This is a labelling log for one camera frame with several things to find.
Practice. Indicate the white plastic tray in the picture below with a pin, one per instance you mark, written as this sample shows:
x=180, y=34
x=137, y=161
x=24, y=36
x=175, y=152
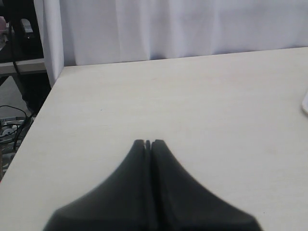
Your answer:
x=304, y=104

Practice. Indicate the side shelf with equipment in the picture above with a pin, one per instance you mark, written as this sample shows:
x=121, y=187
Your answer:
x=21, y=52

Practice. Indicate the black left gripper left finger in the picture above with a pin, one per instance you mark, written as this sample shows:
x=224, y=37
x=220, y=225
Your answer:
x=123, y=202

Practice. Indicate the white backdrop curtain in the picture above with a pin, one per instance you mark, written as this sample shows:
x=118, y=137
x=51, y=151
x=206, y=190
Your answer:
x=84, y=32

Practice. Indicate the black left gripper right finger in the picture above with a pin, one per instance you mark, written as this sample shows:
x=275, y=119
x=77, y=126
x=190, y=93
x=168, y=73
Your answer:
x=183, y=204

